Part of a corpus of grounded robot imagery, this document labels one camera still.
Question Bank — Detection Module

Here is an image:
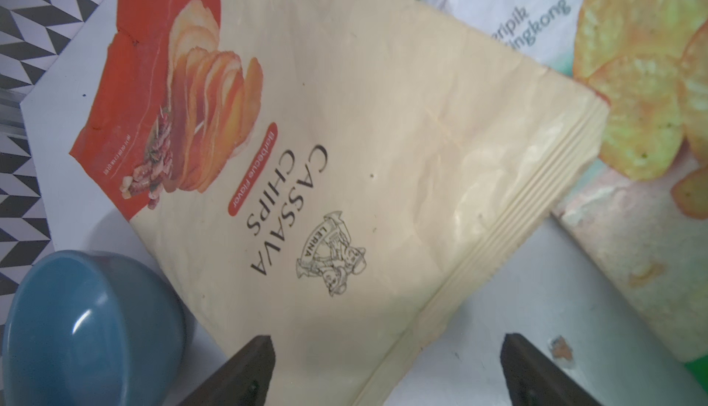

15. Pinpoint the green white Chuba bag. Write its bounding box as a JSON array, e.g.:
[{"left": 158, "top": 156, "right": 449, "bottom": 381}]
[{"left": 423, "top": 0, "right": 707, "bottom": 384}]

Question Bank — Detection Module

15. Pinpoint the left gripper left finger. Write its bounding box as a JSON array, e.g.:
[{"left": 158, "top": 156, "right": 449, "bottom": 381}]
[{"left": 180, "top": 335, "right": 276, "bottom": 406}]

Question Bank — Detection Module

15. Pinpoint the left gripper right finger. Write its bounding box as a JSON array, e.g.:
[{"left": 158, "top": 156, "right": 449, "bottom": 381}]
[{"left": 500, "top": 333, "right": 600, "bottom": 406}]

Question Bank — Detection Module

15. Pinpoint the blue bowl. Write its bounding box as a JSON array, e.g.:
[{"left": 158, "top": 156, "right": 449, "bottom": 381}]
[{"left": 2, "top": 250, "right": 186, "bottom": 405}]

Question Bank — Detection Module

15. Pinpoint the orange white chips bag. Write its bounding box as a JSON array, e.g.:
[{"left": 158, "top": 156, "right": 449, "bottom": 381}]
[{"left": 71, "top": 0, "right": 608, "bottom": 405}]

